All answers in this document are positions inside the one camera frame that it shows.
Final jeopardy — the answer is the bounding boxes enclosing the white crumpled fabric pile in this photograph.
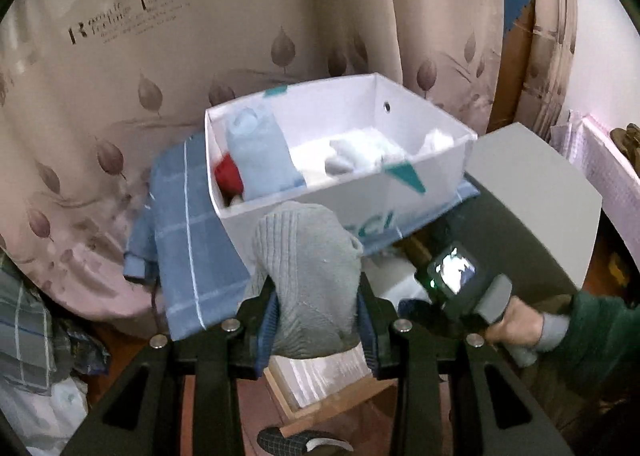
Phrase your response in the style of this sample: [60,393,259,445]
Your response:
[0,376,91,452]

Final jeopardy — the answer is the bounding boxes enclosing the dark checked slipper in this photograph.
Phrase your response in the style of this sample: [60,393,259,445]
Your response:
[257,427,353,456]

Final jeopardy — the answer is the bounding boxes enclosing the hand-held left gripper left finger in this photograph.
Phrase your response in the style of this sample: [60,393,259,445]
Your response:
[60,276,278,456]

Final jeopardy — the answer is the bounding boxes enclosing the leaf printed curtain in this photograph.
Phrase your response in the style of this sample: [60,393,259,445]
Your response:
[0,0,578,337]

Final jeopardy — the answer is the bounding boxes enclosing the white garment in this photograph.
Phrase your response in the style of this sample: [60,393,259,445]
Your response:
[419,128,457,155]

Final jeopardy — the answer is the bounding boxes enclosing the white checked cloth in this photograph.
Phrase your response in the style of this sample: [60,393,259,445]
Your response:
[550,110,640,257]

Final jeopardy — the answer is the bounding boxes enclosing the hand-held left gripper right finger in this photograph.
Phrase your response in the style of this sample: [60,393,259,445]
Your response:
[357,273,576,456]

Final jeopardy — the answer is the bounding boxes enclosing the light blue sock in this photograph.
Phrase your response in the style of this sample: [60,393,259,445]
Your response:
[224,103,307,199]

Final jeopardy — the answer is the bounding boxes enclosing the grey knitted sock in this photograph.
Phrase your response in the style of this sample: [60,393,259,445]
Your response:
[245,202,365,359]

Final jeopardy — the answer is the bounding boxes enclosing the red sock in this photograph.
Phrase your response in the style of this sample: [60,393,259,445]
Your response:
[214,153,245,194]

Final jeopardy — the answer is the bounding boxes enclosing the person's right forearm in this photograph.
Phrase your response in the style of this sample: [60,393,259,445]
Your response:
[535,288,640,417]

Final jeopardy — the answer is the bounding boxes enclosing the white socks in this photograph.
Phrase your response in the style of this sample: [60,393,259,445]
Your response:
[325,136,408,175]

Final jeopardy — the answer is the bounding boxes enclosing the blue checked cloth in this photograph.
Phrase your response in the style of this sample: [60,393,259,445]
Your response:
[122,131,481,341]

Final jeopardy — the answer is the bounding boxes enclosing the grey plaid bedding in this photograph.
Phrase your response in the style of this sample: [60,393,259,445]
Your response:
[0,256,108,394]

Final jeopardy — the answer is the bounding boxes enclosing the person's right hand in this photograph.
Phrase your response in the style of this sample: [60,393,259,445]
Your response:
[482,302,546,350]

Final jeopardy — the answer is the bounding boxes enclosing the olive brown object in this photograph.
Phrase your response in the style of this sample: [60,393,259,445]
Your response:
[610,123,640,161]

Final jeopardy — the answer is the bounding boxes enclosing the white cardboard shoe box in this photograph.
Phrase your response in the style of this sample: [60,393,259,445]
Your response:
[204,73,478,277]

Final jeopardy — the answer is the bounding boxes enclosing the wooden drawer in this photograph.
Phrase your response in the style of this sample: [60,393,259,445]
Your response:
[262,236,441,437]

